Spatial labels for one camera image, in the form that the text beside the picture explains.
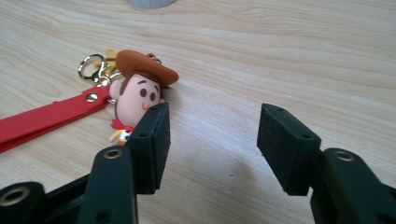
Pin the grey ribbed container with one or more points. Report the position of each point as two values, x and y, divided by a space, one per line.
151 3

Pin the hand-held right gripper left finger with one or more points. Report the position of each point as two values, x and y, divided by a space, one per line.
146 149

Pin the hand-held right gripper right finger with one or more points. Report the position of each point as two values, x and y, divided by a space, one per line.
289 146

